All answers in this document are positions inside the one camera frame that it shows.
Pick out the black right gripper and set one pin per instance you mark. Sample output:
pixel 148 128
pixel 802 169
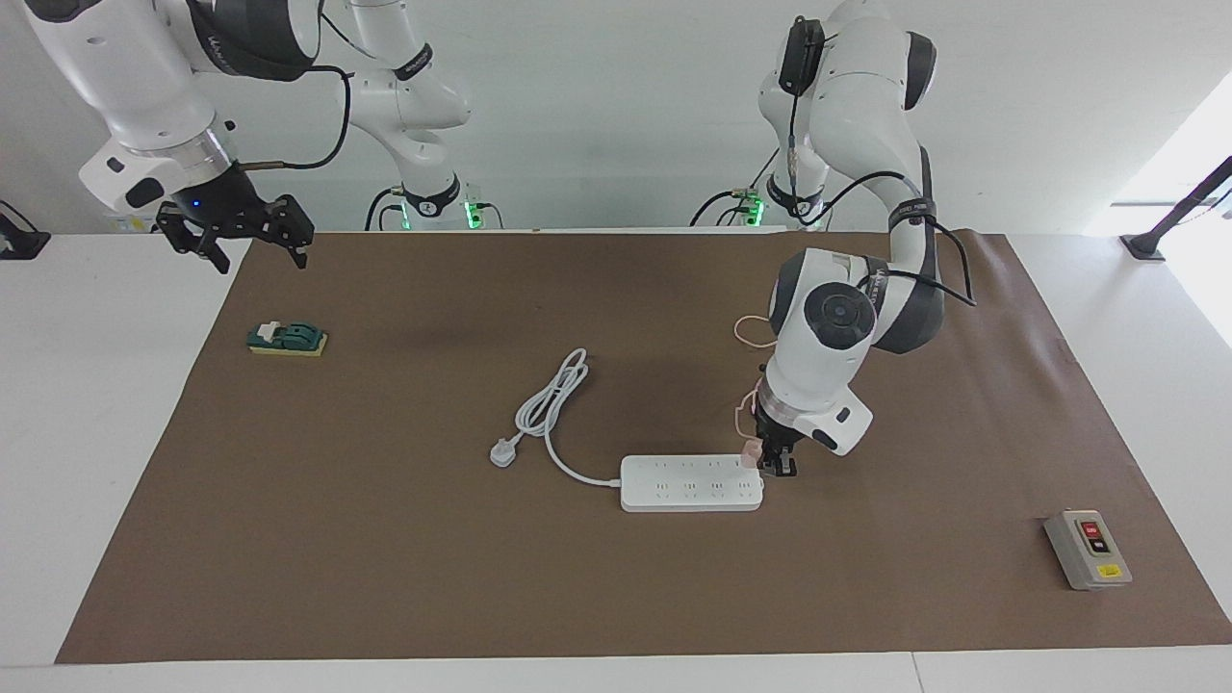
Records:
pixel 221 202

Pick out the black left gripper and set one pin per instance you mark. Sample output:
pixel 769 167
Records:
pixel 775 428

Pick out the brown table mat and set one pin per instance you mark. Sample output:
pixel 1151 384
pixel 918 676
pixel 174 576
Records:
pixel 385 558

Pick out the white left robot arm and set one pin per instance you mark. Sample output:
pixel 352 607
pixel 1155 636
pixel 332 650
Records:
pixel 828 356

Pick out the green lit base connector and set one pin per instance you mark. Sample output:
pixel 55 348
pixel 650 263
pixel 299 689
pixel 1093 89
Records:
pixel 474 214
pixel 755 210

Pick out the white wall socket box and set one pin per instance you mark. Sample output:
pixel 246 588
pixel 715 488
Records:
pixel 125 226

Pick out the white power strip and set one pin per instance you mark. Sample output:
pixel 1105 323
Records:
pixel 693 483

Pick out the black table clamp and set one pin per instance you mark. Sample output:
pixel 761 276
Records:
pixel 24 245

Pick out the green knife switch yellow base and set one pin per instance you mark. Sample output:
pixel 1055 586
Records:
pixel 289 337

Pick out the pink charger adapter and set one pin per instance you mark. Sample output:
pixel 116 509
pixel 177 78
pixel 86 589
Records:
pixel 751 452

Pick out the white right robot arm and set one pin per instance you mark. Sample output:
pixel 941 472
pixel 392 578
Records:
pixel 125 77

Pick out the grey on off switch box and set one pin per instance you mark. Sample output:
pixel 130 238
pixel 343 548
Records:
pixel 1088 553

